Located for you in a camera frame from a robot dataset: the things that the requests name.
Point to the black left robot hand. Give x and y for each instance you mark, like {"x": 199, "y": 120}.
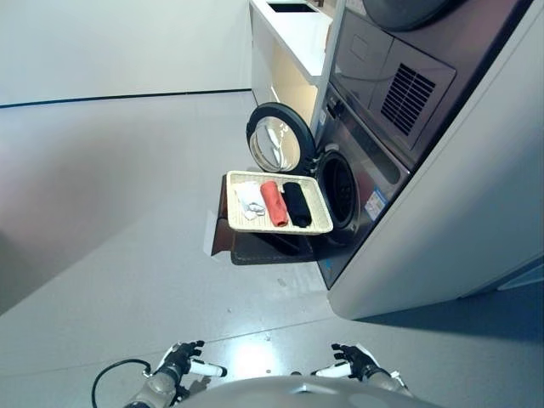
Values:
{"x": 183, "y": 361}

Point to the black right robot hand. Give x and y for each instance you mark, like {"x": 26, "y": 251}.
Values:
{"x": 357, "y": 363}

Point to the black cloth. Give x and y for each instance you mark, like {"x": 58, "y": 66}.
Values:
{"x": 297, "y": 204}

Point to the white cloth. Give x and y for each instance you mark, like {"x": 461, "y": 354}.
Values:
{"x": 245, "y": 195}

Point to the red cloth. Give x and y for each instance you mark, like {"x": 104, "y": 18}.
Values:
{"x": 274, "y": 202}

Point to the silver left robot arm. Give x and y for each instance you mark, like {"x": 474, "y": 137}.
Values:
{"x": 157, "y": 391}

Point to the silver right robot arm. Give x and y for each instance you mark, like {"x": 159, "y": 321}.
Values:
{"x": 389, "y": 382}

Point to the grey front-load washing machine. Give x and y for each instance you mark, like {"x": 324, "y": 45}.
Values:
{"x": 374, "y": 170}

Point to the round glass washing machine door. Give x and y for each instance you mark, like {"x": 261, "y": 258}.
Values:
{"x": 297, "y": 123}

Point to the silver robot torso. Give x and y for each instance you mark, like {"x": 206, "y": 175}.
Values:
{"x": 297, "y": 395}

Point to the white appliance cabinet housing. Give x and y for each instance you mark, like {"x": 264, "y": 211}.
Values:
{"x": 425, "y": 255}

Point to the dark brown stool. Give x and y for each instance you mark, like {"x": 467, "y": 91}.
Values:
{"x": 263, "y": 251}

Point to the energy label sticker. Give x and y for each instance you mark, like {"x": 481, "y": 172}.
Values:
{"x": 378, "y": 204}

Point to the white wicker basket tray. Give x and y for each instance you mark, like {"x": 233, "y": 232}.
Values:
{"x": 316, "y": 204}

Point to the grey stacked dryer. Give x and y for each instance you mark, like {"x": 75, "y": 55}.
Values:
{"x": 365, "y": 64}

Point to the white counter cabinet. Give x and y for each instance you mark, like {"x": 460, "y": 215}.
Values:
{"x": 293, "y": 38}

